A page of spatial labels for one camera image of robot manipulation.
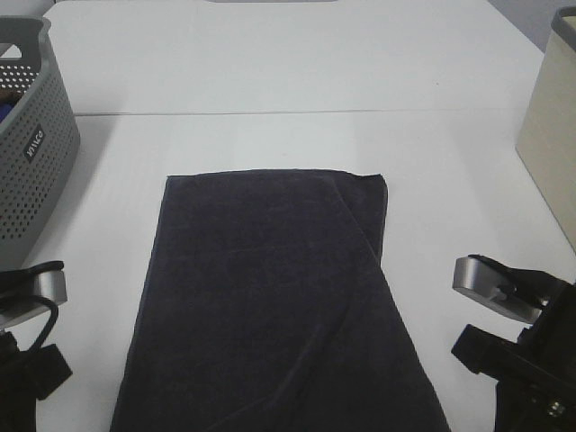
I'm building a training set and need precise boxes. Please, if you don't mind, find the dark navy towel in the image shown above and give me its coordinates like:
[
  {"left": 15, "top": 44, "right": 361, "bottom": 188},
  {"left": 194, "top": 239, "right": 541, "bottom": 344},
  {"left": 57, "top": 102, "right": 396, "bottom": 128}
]
[{"left": 111, "top": 169, "right": 448, "bottom": 431}]

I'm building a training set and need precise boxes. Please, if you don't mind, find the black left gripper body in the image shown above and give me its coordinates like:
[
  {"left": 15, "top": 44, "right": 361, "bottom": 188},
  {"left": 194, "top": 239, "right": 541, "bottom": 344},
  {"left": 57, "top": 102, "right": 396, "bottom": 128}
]
[{"left": 1, "top": 332, "right": 32, "bottom": 431}]

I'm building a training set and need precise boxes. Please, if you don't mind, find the beige bin with grey rim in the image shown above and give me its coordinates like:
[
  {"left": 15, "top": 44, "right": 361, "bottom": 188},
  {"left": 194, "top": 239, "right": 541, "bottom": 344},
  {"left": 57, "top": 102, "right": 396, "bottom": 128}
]
[{"left": 516, "top": 6, "right": 575, "bottom": 247}]

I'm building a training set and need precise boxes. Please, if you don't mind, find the blue cloth in basket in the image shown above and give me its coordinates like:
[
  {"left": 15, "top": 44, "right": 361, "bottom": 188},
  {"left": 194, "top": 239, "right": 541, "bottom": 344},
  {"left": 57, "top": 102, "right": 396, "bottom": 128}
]
[{"left": 0, "top": 103, "right": 15, "bottom": 122}]

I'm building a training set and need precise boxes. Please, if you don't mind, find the grey perforated plastic basket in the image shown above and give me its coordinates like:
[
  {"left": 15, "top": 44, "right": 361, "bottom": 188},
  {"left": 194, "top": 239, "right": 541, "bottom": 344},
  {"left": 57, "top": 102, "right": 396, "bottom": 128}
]
[{"left": 1, "top": 15, "right": 80, "bottom": 270}]

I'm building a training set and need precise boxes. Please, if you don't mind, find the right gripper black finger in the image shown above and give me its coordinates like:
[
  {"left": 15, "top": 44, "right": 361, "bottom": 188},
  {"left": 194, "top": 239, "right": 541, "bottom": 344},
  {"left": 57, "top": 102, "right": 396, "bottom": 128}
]
[{"left": 451, "top": 324, "right": 520, "bottom": 376}]

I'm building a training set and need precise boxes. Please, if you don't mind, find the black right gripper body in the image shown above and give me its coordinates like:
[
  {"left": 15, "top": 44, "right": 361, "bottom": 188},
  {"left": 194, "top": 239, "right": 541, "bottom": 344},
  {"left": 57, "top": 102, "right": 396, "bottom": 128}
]
[{"left": 494, "top": 283, "right": 575, "bottom": 431}]

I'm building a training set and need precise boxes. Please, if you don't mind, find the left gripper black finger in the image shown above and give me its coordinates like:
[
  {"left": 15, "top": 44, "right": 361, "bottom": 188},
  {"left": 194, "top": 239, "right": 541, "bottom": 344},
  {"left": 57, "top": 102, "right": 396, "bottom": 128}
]
[{"left": 26, "top": 344, "right": 72, "bottom": 401}]

